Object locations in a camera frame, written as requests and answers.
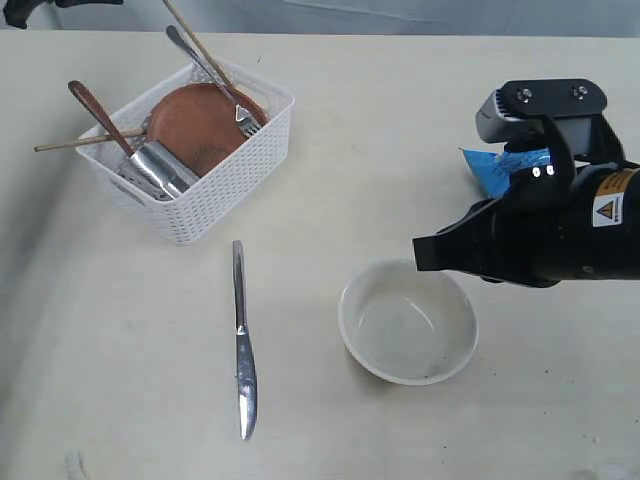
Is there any white ceramic bowl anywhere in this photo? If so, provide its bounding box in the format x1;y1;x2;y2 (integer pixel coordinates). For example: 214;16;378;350
337;259;479;386

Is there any silver table knife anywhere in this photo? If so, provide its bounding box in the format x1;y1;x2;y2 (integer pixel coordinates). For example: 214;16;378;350
232;240;258;441

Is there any white perforated plastic basket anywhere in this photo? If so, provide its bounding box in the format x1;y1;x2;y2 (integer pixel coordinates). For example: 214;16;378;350
76;58;295;245

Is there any brown round plate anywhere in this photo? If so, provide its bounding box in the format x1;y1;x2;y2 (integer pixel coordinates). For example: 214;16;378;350
146;83;247;177

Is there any wooden chopstick back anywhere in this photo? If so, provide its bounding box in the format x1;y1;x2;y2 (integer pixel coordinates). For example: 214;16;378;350
162;0;236;97

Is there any wooden handled metal scoop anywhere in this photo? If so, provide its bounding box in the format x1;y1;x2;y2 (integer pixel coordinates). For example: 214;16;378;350
68;80;199;200

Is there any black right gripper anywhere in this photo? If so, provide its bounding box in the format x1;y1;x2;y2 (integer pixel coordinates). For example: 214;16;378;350
413;165;595;288

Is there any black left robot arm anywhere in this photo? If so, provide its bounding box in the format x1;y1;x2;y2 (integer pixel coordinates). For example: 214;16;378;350
2;0;124;30

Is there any silver fork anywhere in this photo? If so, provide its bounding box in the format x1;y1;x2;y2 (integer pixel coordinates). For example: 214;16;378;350
165;25;261;138

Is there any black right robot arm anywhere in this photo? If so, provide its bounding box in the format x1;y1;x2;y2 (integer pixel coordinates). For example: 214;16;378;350
413;164;639;288

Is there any blue snack bag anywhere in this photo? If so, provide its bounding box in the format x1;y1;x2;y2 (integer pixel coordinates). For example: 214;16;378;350
462;149;551;198

